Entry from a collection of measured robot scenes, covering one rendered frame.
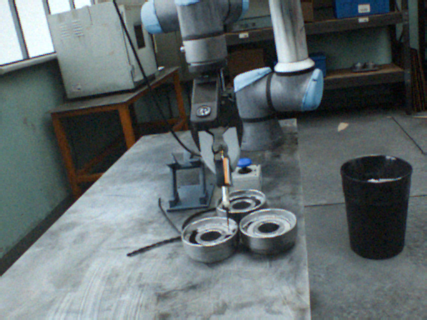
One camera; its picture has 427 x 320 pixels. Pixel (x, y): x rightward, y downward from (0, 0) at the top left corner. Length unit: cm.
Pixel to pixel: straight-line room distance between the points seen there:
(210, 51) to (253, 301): 42
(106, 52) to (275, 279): 252
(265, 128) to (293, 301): 71
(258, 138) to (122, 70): 188
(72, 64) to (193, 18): 246
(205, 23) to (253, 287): 44
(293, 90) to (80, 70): 217
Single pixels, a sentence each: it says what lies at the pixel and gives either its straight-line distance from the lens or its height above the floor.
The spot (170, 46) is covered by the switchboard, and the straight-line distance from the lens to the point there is 464.
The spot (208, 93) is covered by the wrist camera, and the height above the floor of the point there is 108.
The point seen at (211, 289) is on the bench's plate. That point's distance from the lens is 69.
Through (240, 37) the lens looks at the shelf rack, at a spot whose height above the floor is 96.
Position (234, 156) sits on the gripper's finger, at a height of 95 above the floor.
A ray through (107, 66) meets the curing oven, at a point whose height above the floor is 100.
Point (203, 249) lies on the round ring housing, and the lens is 74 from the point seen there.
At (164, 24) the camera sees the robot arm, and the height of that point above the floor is 121.
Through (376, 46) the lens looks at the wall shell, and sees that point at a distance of 483.
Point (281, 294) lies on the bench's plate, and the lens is 66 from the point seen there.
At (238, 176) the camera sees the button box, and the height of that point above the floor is 84.
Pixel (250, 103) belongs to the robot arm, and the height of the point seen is 94.
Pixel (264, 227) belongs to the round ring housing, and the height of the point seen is 82.
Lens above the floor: 121
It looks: 19 degrees down
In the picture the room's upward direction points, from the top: 10 degrees counter-clockwise
